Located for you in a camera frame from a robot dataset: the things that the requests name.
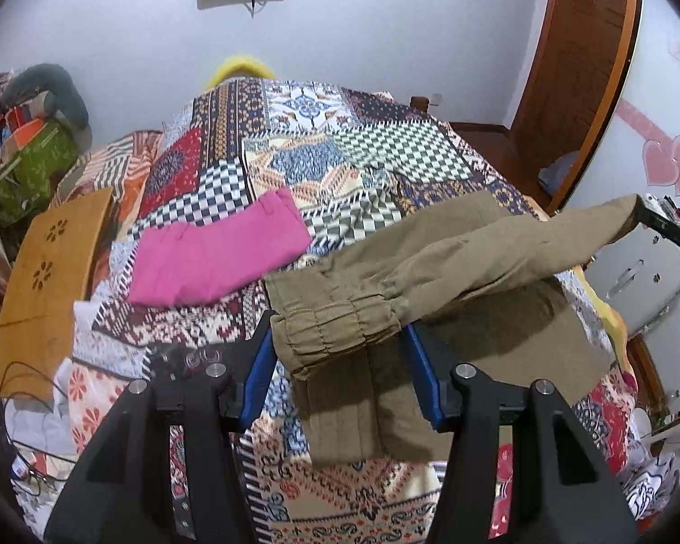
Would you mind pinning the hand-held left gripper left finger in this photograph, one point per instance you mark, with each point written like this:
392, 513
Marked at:
259, 375

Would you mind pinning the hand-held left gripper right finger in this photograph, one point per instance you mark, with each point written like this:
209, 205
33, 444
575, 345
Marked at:
422, 375

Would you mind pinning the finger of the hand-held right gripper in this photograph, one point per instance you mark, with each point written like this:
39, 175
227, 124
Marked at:
666, 228

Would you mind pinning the olive green pants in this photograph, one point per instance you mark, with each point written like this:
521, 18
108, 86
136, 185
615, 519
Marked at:
459, 260

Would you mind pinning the pink folded pants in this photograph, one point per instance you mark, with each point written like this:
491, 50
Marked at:
215, 260

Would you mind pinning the white dresser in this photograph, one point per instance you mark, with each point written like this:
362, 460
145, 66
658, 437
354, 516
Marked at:
640, 277

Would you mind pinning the yellow bed sheet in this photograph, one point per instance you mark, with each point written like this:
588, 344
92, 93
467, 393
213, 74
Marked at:
606, 306

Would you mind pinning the blue cloth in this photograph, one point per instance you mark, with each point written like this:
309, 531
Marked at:
558, 173

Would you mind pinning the white wardrobe sliding door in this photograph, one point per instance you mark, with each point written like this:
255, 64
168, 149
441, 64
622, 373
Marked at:
657, 96

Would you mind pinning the wooden door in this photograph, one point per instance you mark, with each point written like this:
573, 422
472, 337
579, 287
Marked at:
578, 68

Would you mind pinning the patchwork printed blanket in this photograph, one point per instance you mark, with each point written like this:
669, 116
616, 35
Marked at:
294, 158

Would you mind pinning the white patterned cloth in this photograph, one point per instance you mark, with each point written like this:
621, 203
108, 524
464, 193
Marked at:
657, 476

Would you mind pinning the orange striped blanket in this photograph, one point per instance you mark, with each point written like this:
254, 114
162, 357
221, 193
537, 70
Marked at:
119, 158

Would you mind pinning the green fabric bag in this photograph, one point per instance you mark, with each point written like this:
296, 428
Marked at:
34, 170

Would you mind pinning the yellow pillow at bed head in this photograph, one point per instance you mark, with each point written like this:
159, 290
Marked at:
238, 68

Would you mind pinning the colourful striped cloth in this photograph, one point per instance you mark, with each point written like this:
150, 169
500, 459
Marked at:
28, 119

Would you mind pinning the grey pillow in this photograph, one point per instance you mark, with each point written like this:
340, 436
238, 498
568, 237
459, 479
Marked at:
56, 82

